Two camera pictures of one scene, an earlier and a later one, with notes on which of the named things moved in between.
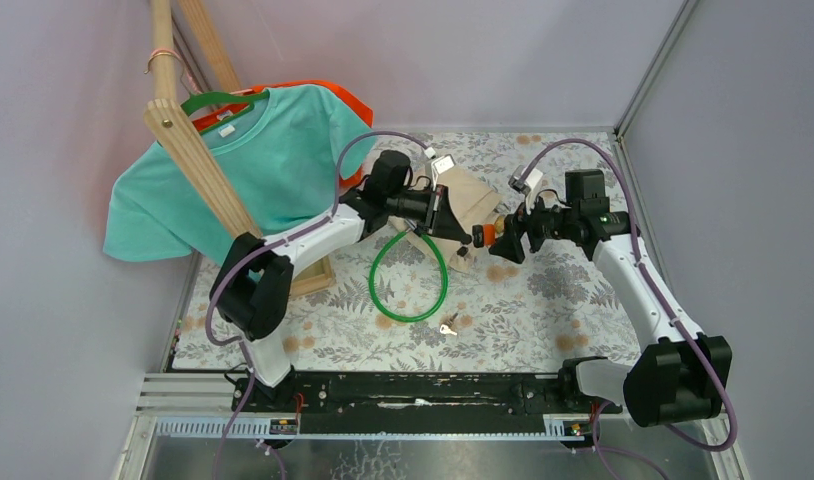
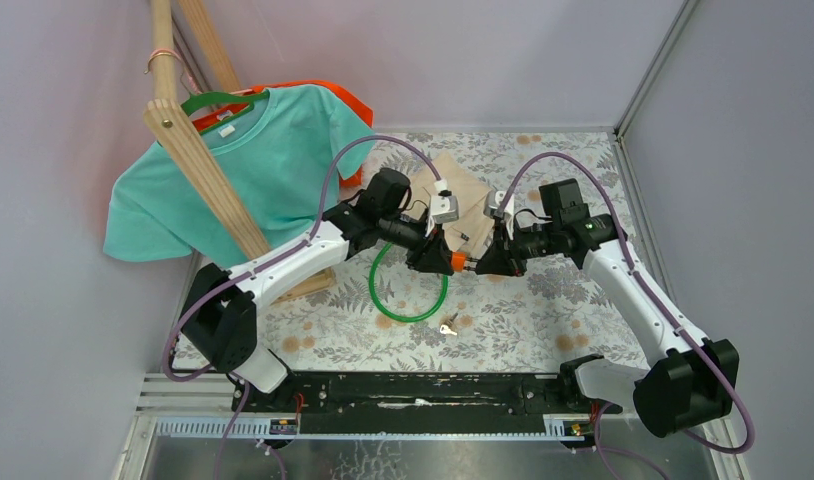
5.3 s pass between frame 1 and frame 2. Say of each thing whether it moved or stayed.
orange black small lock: moved
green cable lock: stayed
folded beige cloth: stayed
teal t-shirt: stayed
